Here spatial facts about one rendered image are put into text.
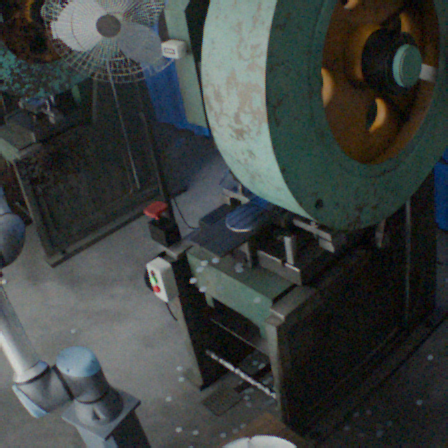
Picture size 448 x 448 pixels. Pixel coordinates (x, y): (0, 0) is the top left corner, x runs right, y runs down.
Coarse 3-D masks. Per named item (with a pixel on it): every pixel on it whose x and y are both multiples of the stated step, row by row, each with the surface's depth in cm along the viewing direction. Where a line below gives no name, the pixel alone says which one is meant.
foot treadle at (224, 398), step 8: (264, 368) 227; (256, 376) 224; (224, 384) 222; (240, 384) 222; (248, 384) 221; (216, 392) 219; (224, 392) 218; (232, 392) 218; (240, 392) 219; (208, 400) 216; (216, 400) 216; (224, 400) 215; (232, 400) 215; (208, 408) 213; (216, 408) 213; (224, 408) 212
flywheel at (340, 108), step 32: (352, 0) 137; (384, 0) 141; (352, 32) 136; (384, 32) 133; (416, 32) 155; (352, 64) 137; (384, 64) 131; (416, 64) 135; (352, 96) 144; (416, 96) 163; (352, 128) 148; (384, 128) 158; (416, 128) 162; (384, 160) 158
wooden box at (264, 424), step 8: (264, 416) 183; (272, 416) 182; (256, 424) 181; (264, 424) 180; (272, 424) 180; (280, 424) 179; (240, 432) 179; (248, 432) 179; (256, 432) 178; (264, 432) 178; (272, 432) 177; (280, 432) 177; (288, 432) 176; (232, 440) 177; (288, 440) 174; (296, 440) 173; (304, 440) 172
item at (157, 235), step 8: (160, 216) 218; (152, 224) 214; (160, 224) 213; (168, 224) 213; (176, 224) 212; (152, 232) 216; (160, 232) 211; (168, 232) 211; (176, 232) 213; (160, 240) 214; (168, 240) 212; (176, 240) 214
